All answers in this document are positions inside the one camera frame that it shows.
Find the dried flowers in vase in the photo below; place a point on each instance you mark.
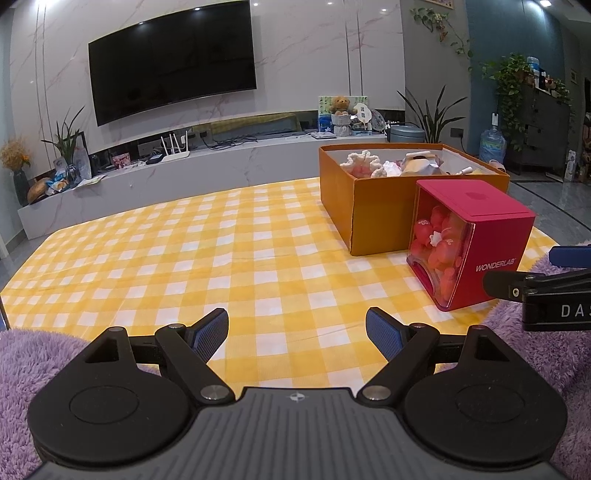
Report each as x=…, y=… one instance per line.
x=16, y=159

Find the ivy plant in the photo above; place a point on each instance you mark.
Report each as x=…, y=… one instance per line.
x=508, y=83

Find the white round hand fan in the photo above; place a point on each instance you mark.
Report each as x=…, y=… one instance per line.
x=363, y=112

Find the white paper towel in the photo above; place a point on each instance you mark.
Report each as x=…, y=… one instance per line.
x=391, y=169

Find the grey trash can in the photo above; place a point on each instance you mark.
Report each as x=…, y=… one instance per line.
x=406, y=134

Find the orange cardboard box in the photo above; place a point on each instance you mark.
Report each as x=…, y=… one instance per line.
x=378, y=217

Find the white slim bottle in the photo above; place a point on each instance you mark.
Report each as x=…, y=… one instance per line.
x=571, y=165

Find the loose papers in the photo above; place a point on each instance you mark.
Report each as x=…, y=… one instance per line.
x=90, y=181

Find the white marble television console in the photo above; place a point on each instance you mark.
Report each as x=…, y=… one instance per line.
x=184, y=180

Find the white wrapped pot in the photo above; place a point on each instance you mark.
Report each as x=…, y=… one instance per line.
x=341, y=125

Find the blue water jug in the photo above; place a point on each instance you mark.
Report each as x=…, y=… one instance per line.
x=493, y=145

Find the clear plastic packet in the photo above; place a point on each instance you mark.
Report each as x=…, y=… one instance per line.
x=420, y=166

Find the snack packets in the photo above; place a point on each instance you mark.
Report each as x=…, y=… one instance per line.
x=57, y=182

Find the black flat television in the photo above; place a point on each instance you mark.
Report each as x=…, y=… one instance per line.
x=171, y=64

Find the blue-capped bottle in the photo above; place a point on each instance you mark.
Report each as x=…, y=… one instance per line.
x=533, y=69

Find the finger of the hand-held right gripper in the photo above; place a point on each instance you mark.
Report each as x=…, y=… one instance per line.
x=572, y=256
x=545, y=284

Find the yellow checkered mat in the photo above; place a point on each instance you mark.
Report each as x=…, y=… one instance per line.
x=184, y=258

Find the pink photo card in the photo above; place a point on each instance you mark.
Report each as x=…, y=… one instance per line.
x=121, y=160

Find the dark grey cabinet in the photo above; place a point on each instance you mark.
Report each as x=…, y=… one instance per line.
x=545, y=134

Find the hanging vine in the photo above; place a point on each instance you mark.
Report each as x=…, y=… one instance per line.
x=438, y=21

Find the pink and white crochet piece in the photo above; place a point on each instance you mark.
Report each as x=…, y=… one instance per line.
x=362, y=161

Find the purple fluffy rug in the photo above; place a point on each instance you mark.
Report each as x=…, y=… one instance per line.
x=27, y=369

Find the green picture card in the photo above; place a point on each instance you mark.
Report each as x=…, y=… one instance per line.
x=323, y=110

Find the brown teddy bear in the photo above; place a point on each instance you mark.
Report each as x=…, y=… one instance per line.
x=340, y=105

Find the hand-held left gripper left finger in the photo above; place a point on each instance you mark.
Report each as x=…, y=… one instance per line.
x=210, y=334

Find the red cube box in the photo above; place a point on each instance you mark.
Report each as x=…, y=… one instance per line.
x=489, y=240

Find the green plant in glass vase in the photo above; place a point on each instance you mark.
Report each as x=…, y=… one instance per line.
x=67, y=138

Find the long-leaf potted plant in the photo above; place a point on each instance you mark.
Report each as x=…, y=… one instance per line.
x=431, y=120

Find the decorative plate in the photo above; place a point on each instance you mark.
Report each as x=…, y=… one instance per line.
x=378, y=121

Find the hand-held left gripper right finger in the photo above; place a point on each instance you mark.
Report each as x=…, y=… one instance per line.
x=383, y=332

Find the flat grey box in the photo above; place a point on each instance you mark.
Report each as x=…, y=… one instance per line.
x=323, y=134

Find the white router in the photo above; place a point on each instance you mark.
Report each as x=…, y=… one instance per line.
x=175, y=154

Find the brown round loaf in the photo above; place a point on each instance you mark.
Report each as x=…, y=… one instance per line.
x=38, y=190

